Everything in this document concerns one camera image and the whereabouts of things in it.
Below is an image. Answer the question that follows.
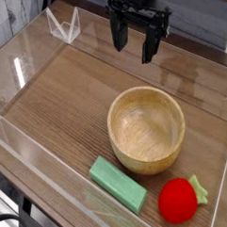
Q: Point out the light wooden bowl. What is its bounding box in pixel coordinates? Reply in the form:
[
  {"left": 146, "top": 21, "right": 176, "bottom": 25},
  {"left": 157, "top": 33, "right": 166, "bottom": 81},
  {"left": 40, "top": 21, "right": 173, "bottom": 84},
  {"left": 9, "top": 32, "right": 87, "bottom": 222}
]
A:
[{"left": 107, "top": 86, "right": 186, "bottom": 175}]

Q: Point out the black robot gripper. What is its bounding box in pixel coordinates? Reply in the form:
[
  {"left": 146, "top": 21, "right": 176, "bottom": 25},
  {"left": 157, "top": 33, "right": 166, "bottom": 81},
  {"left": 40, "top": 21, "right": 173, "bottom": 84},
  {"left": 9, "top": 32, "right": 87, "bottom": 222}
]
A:
[{"left": 106, "top": 0, "right": 171, "bottom": 64}]

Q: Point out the clear acrylic tray wall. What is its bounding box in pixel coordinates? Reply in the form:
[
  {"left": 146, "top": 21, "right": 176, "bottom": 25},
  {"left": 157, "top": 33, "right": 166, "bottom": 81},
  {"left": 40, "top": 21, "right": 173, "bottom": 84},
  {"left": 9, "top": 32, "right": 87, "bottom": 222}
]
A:
[{"left": 0, "top": 112, "right": 152, "bottom": 227}]

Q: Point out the clear acrylic corner bracket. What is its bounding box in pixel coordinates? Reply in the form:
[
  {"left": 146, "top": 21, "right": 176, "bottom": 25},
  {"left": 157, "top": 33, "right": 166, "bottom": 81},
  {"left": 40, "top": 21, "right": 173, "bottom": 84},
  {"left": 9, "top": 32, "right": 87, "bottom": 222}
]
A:
[{"left": 46, "top": 8, "right": 81, "bottom": 44}]

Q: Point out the red plush strawberry toy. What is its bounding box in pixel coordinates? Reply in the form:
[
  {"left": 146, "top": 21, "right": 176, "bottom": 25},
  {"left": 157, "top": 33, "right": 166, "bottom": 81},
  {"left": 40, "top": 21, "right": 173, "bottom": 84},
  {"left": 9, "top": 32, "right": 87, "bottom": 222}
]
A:
[{"left": 157, "top": 174, "right": 208, "bottom": 224}]

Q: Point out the green rectangular block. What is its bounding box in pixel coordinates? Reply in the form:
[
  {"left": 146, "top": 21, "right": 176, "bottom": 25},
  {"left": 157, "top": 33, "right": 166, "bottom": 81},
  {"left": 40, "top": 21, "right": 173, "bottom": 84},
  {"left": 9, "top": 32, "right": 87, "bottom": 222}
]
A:
[{"left": 89, "top": 155, "right": 147, "bottom": 215}]

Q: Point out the black metal table leg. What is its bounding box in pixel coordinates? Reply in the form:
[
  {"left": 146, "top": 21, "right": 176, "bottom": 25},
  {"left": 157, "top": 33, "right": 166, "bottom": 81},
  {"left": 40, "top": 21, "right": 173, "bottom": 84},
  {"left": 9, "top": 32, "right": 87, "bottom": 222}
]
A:
[{"left": 18, "top": 197, "right": 42, "bottom": 227}]

